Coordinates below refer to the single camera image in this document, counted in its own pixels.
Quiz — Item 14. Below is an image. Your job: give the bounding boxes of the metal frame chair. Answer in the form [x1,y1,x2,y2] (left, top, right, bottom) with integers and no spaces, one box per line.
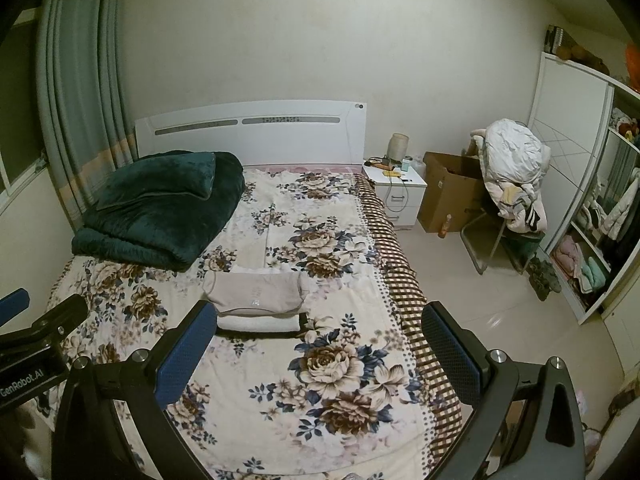
[460,205,546,276]

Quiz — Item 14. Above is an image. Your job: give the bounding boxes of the dark green plush blanket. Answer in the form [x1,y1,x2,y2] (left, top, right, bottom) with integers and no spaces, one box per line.
[71,151,245,272]

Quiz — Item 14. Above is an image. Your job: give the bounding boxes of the dark green plush pillow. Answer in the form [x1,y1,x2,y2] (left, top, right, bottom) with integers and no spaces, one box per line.
[95,152,218,211]

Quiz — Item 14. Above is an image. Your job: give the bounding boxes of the brown items atop wardrobe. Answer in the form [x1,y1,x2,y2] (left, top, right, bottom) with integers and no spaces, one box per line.
[545,25,611,73]

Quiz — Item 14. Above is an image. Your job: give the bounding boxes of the green curtain with beige bands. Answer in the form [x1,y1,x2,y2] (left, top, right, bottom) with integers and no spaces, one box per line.
[35,0,131,233]

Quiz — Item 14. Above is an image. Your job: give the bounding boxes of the white folded garment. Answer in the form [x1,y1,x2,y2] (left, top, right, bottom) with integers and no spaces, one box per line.
[216,266,301,333]

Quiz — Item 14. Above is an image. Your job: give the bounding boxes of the bed with floral cover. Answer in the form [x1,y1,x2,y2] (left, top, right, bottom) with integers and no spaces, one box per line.
[45,165,463,480]

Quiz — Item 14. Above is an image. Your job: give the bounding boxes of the black folded garment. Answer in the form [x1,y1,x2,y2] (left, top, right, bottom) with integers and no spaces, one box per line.
[215,312,309,341]

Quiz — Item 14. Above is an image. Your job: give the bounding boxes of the brown checked bed skirt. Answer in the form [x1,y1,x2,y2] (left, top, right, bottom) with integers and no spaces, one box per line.
[352,175,463,461]

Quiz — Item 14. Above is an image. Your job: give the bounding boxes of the window with white frame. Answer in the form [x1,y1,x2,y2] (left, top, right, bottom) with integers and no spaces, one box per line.
[0,10,51,211]

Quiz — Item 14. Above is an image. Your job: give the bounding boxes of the brown cardboard box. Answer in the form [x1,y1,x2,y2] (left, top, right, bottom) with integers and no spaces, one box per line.
[417,151,488,233]

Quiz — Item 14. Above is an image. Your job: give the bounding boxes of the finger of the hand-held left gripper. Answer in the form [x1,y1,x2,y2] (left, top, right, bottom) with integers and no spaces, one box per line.
[0,294,88,356]
[0,288,31,317]

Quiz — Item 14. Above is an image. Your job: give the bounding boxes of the folded clothes in wardrobe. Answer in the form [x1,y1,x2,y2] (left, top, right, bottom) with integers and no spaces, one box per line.
[555,235,612,293]

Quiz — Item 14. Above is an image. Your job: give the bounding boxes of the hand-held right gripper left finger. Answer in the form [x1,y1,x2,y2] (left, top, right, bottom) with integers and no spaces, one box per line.
[50,301,218,480]

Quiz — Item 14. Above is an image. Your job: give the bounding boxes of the pile of white clothes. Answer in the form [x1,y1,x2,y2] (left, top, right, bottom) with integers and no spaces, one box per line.
[470,119,551,233]

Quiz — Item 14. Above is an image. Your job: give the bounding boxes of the white wardrobe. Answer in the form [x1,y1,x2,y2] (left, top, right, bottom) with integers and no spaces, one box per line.
[527,52,640,326]

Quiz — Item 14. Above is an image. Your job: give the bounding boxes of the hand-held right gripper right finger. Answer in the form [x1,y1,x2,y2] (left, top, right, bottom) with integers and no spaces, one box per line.
[421,301,586,480]

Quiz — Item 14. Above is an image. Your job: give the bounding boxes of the grey long-sleeve shirt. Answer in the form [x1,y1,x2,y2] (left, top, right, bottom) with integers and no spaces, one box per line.
[202,271,311,317]

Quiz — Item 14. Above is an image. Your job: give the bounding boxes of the white bed headboard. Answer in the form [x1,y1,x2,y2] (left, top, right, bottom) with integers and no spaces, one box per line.
[135,101,367,168]

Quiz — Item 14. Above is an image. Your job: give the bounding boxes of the hanging clothes in wardrobe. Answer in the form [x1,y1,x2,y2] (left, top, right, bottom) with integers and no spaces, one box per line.
[575,167,640,261]

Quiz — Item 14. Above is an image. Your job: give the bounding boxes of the white nightstand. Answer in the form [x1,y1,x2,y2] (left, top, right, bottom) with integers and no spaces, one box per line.
[362,162,428,228]

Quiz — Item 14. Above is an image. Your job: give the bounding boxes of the pair of green slippers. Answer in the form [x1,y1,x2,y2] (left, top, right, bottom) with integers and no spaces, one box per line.
[527,255,563,301]

